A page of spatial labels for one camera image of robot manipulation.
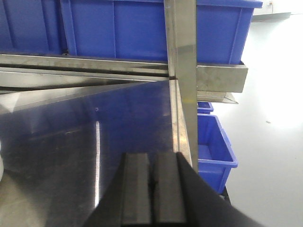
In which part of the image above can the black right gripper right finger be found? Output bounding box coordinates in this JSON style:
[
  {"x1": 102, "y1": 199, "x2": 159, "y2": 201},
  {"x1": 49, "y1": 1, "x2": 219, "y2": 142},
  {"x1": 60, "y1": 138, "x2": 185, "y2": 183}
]
[{"x1": 151, "y1": 151, "x2": 263, "y2": 227}]

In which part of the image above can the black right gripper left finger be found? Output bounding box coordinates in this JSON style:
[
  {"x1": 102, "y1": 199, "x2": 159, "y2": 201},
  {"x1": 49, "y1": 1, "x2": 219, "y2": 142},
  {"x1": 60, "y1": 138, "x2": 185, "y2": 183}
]
[{"x1": 83, "y1": 153, "x2": 152, "y2": 227}]

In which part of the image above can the blue bin lower right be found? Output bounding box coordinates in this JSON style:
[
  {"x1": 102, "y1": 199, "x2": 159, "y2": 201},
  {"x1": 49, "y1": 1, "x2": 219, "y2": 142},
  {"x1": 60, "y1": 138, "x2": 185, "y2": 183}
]
[{"x1": 197, "y1": 113, "x2": 238, "y2": 194}]

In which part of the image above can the small blue bin behind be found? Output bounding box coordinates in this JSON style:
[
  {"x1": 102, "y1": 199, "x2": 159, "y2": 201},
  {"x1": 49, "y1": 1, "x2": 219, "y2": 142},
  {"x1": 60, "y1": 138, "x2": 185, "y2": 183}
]
[{"x1": 197, "y1": 102, "x2": 214, "y2": 114}]

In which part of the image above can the stainless steel shelf rack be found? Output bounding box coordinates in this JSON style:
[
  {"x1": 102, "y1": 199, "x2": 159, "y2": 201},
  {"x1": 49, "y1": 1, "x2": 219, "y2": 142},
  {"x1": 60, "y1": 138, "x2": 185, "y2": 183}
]
[{"x1": 0, "y1": 0, "x2": 249, "y2": 227}]

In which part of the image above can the large blue bin upper shelf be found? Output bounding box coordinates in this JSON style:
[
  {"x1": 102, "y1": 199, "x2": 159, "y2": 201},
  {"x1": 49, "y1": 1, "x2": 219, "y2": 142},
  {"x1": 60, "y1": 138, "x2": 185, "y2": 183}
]
[{"x1": 60, "y1": 0, "x2": 262, "y2": 64}]

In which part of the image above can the blue bin left upper shelf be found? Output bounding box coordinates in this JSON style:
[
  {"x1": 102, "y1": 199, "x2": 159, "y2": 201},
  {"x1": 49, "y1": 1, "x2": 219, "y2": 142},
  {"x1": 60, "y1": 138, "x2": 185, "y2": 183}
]
[{"x1": 0, "y1": 0, "x2": 67, "y2": 55}]

